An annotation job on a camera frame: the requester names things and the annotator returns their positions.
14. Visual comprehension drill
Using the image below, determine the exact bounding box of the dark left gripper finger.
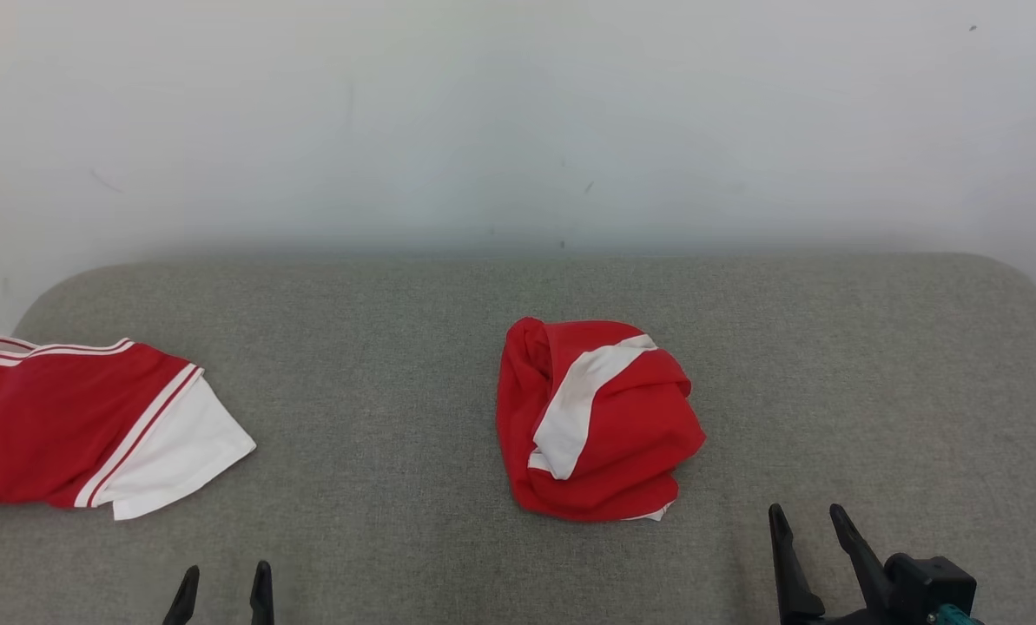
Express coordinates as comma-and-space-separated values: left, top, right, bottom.
163, 566, 201, 625
250, 561, 275, 625

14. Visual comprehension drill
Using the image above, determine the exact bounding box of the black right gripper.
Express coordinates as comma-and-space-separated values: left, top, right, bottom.
768, 503, 940, 625

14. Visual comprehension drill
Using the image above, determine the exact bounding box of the red shirt with white sleeves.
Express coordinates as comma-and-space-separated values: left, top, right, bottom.
0, 336, 257, 522

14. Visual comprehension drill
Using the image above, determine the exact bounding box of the red garment with white band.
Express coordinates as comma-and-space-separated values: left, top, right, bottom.
495, 316, 708, 523

